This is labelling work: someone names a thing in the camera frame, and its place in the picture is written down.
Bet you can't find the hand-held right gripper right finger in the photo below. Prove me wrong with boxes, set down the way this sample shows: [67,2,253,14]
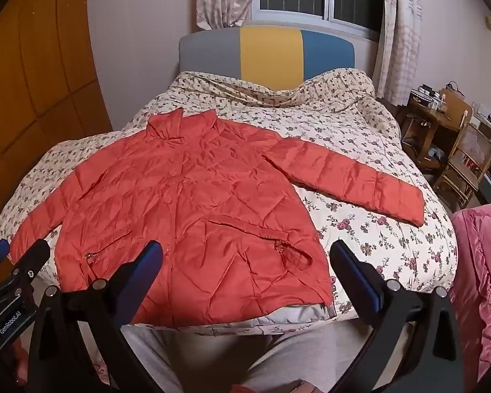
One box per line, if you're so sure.
[331,239,464,393]

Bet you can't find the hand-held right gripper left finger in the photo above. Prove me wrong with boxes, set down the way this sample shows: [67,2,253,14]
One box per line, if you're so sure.
[28,241,164,393]

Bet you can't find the orange quilted jacket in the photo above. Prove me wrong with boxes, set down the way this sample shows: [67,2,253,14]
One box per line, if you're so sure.
[9,107,425,328]

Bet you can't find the person's grey pants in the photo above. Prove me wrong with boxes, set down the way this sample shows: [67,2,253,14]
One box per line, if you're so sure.
[118,317,375,393]

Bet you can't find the pink blanket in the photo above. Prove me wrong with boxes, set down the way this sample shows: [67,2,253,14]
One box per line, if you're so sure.
[449,200,491,379]

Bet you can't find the floral quilt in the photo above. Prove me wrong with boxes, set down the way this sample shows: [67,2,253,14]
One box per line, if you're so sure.
[0,67,459,336]

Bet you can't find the wooden desk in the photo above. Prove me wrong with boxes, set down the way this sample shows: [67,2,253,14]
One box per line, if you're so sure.
[396,97,469,175]

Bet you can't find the wooden wardrobe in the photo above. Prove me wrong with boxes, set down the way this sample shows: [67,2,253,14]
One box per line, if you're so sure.
[0,0,114,199]

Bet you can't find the grey yellow blue headboard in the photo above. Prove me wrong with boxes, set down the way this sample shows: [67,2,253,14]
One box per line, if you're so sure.
[179,25,356,91]

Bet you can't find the long patterned curtain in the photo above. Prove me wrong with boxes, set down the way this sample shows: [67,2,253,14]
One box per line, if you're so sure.
[372,0,425,108]

